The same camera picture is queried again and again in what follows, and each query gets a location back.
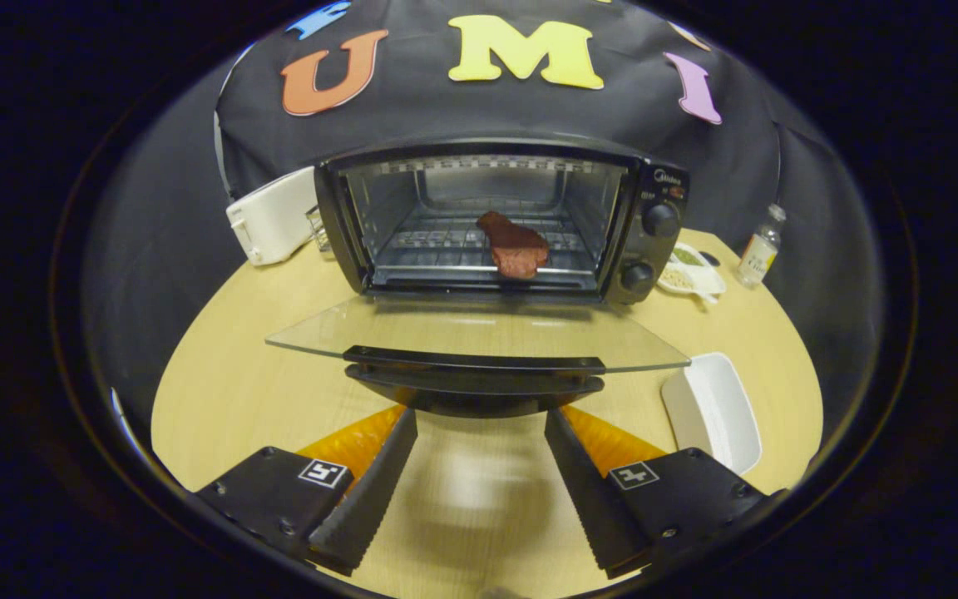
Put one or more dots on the white bread toaster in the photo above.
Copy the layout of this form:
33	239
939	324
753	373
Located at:
275	216

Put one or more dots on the white rectangular plate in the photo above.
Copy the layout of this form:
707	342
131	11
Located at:
716	412

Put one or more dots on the small clear glass bottle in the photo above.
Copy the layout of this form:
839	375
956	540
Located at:
760	254

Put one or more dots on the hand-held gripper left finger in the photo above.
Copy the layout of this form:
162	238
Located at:
367	499

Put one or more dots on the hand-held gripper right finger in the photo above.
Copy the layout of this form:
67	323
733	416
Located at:
591	499

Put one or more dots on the black backdrop cloth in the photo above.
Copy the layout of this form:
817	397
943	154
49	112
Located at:
412	116

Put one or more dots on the white seasoning dish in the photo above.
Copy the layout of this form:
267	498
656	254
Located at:
687	274

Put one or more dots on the black toaster oven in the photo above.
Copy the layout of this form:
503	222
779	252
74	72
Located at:
662	249

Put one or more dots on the red meat steak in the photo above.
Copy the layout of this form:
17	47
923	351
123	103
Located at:
516	249

